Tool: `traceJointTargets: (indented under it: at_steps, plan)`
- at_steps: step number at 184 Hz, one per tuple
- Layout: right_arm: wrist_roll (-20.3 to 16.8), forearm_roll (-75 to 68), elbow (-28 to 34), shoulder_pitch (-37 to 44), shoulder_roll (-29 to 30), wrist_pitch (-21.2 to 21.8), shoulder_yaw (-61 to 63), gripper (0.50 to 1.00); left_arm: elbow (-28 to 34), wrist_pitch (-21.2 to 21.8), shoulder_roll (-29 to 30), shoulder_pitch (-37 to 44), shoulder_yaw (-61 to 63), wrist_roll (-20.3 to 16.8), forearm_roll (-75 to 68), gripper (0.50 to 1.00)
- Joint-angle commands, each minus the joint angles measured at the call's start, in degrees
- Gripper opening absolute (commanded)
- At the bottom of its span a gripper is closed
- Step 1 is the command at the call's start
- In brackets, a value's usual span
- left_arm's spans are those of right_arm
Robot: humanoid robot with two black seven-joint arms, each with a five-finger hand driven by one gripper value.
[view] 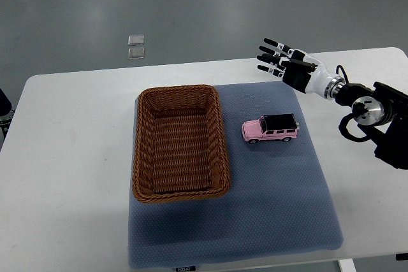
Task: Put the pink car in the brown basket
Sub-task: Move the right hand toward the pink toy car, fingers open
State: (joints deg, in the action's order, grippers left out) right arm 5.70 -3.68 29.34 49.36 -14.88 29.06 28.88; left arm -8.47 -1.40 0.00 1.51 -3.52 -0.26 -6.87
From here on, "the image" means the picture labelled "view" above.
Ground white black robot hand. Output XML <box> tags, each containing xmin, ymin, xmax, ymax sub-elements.
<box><xmin>257</xmin><ymin>38</ymin><xmax>334</xmax><ymax>94</ymax></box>

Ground pink toy car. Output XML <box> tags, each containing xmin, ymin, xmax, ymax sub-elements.
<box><xmin>242</xmin><ymin>113</ymin><xmax>300</xmax><ymax>144</ymax></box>

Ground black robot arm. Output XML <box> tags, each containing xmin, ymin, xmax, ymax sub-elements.
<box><xmin>257</xmin><ymin>38</ymin><xmax>407</xmax><ymax>169</ymax></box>

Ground brown wicker basket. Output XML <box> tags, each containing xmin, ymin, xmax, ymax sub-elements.
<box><xmin>131</xmin><ymin>85</ymin><xmax>231</xmax><ymax>204</ymax></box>

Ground blue grey mat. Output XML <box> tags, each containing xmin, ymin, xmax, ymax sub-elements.
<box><xmin>128</xmin><ymin>82</ymin><xmax>343</xmax><ymax>269</ymax></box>

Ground upper floor socket plate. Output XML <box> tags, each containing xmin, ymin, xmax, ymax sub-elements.
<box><xmin>128</xmin><ymin>34</ymin><xmax>145</xmax><ymax>46</ymax></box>

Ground floor socket plate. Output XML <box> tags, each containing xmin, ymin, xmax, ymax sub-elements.
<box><xmin>127</xmin><ymin>47</ymin><xmax>145</xmax><ymax>60</ymax></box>
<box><xmin>128</xmin><ymin>34</ymin><xmax>145</xmax><ymax>46</ymax></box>

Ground lower floor socket plate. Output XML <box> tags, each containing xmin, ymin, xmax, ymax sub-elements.
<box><xmin>127</xmin><ymin>47</ymin><xmax>145</xmax><ymax>60</ymax></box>

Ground white table leg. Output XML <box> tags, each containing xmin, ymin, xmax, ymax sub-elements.
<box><xmin>338</xmin><ymin>259</ymin><xmax>356</xmax><ymax>272</ymax></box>

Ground dark object at left edge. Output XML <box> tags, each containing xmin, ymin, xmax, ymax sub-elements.
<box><xmin>0</xmin><ymin>89</ymin><xmax>15</xmax><ymax>137</ymax></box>

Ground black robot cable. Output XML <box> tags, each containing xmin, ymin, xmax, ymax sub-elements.
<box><xmin>335</xmin><ymin>65</ymin><xmax>351</xmax><ymax>83</ymax></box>

